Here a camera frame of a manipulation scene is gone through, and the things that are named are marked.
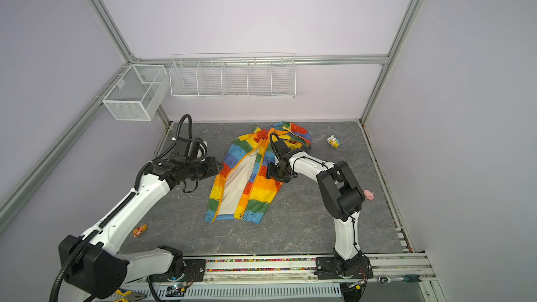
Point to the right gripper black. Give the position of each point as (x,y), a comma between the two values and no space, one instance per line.
(270,172)

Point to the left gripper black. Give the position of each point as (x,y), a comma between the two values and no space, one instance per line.
(212,169)

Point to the rainbow striped jacket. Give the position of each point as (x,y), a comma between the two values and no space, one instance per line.
(241,190)

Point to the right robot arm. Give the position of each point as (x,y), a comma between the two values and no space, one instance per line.
(341,194)

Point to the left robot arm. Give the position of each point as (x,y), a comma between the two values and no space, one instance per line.
(92,261)

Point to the small yellow white toy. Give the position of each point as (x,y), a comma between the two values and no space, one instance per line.
(333,141)

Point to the small orange red toy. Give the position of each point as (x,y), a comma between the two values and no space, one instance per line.
(139,230)

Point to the white mesh box basket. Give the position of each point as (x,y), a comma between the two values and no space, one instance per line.
(138,93)

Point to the small pink pig toy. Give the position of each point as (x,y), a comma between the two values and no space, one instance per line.
(369,195)

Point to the white wire basket long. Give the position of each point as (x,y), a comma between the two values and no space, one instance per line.
(237,75)

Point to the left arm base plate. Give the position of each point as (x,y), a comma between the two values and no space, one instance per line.
(189,270)

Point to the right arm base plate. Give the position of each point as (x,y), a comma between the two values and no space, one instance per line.
(334,267)

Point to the white slotted cable duct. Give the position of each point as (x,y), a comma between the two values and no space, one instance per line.
(267,291)

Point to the yellow handled pliers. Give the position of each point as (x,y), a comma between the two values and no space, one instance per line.
(129,296)

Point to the green handled screwdriver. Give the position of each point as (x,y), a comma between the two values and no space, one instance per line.
(412,278)

